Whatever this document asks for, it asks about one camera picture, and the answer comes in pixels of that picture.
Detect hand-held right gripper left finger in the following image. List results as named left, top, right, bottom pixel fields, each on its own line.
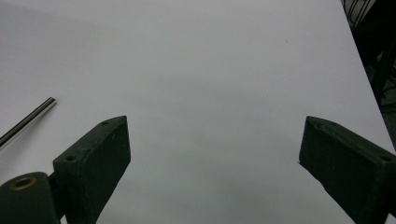
left=52, top=115, right=132, bottom=224

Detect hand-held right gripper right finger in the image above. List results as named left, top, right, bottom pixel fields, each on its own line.
left=298, top=115, right=396, bottom=224

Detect clear acrylic stand, metal legs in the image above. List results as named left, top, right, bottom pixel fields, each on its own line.
left=0, top=96, right=58, bottom=152

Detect black metal stand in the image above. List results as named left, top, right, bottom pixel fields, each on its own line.
left=349, top=0, right=396, bottom=108

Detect white thing with black lines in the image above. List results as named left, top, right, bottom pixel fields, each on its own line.
left=340, top=0, right=376, bottom=30

